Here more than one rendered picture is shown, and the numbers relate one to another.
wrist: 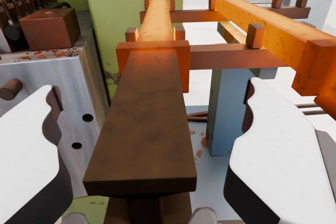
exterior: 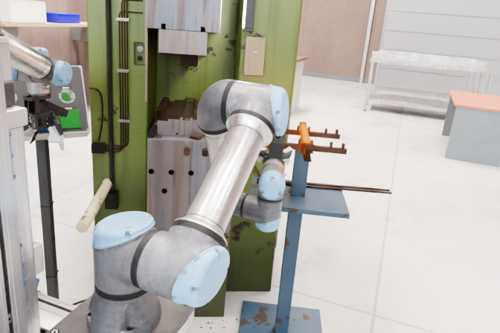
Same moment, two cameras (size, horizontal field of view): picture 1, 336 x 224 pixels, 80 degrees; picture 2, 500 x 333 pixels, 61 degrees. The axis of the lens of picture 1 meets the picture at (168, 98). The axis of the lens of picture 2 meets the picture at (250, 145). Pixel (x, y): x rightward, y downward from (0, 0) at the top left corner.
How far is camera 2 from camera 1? 142 cm
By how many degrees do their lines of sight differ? 16
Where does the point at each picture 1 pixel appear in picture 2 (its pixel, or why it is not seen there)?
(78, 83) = not seen: hidden behind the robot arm
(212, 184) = (288, 201)
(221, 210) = (289, 206)
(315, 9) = (489, 128)
